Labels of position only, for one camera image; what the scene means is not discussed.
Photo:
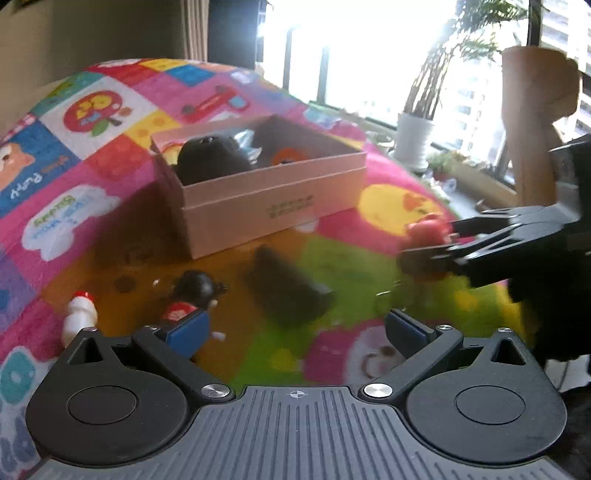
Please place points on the black-haired red dress doll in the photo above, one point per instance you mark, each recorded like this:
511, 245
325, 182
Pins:
194, 288

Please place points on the red toy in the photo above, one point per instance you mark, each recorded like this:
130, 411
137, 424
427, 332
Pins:
427, 235

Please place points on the black cylinder case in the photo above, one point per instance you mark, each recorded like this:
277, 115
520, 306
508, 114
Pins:
286, 286

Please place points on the cardboard box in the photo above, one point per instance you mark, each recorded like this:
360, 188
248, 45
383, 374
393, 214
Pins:
258, 198

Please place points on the small plant in red pot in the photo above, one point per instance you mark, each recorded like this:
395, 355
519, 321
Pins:
441, 166

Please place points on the orange plastic toy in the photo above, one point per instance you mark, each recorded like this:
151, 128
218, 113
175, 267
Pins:
286, 154

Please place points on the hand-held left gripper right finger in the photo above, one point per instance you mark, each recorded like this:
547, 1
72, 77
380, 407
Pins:
408, 332

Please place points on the beige curtain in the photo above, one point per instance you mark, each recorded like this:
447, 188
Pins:
196, 27

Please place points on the grey window sill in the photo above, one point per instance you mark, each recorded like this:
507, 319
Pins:
466, 199

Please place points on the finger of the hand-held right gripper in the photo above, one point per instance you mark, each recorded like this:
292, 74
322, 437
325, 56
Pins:
498, 219
508, 254

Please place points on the potted palm in white pot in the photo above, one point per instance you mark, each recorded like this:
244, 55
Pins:
415, 138

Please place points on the clear plastic wrapper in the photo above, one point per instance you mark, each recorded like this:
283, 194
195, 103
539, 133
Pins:
244, 141

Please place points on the colourful printed play mat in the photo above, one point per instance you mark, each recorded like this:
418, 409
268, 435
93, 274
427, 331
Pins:
115, 157

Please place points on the dark brown plush toy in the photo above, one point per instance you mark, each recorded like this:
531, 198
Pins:
207, 159

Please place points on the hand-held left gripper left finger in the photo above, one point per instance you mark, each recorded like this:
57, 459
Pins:
189, 332

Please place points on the tan column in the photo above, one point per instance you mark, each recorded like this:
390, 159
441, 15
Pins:
526, 115

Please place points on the white toy bottle red cap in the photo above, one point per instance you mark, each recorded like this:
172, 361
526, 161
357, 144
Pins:
81, 318

